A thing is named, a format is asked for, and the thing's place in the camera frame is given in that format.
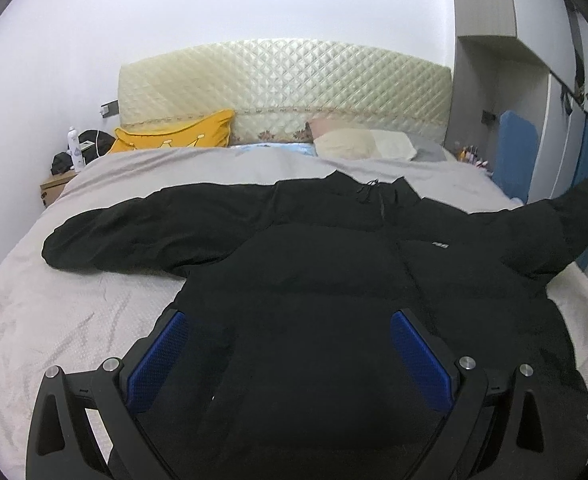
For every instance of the wall power socket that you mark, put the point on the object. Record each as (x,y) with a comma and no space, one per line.
(109,109)

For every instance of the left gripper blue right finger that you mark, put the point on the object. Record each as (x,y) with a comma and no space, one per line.
(493,425)

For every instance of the grey wall cabinet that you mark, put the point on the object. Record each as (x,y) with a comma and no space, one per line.
(524,58)

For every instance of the beige and grey pillow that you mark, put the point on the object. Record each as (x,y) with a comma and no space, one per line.
(335,139)

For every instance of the black puffer jacket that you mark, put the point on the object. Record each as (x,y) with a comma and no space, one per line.
(289,371)

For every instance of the cream quilted headboard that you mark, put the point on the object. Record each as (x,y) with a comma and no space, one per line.
(275,87)

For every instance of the small bottles on shelf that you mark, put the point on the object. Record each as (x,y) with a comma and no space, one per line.
(470,155)

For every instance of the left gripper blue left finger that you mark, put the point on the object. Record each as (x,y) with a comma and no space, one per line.
(61,443)

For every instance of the grey bed blanket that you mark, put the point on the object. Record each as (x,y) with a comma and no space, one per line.
(78,319)

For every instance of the wooden nightstand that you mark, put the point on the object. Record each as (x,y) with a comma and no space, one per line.
(52,188)

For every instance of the light blue bed sheet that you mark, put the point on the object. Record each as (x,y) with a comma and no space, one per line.
(307,149)

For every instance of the blue padded chair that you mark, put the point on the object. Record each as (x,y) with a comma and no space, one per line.
(515,156)

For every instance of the white spray bottle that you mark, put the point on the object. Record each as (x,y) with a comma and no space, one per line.
(74,146)

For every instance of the yellow crown pillow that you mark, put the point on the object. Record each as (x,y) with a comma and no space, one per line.
(212,131)

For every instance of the black bag on nightstand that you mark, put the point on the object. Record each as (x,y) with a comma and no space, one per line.
(91,144)

